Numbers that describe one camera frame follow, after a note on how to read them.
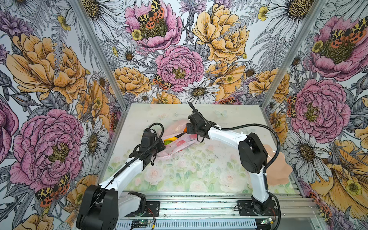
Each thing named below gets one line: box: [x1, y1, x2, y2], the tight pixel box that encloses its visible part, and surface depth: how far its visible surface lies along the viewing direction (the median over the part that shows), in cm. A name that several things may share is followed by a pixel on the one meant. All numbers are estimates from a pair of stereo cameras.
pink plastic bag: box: [157, 120, 199, 160], surface depth 91 cm
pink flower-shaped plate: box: [263, 144, 293, 186], surface depth 86 cm
